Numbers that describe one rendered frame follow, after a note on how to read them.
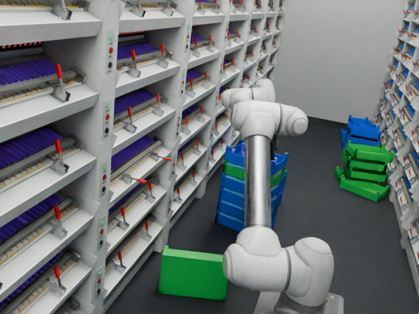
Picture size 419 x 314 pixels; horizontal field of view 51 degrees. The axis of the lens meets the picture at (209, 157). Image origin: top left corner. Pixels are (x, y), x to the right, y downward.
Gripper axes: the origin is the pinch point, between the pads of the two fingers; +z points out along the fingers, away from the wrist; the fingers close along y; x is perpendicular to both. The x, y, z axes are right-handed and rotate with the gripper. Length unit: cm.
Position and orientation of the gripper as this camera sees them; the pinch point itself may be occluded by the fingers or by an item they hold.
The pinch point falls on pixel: (270, 155)
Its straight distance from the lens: 239.9
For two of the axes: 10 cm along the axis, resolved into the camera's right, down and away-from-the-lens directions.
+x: -4.9, 0.6, 8.7
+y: 8.7, -0.7, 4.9
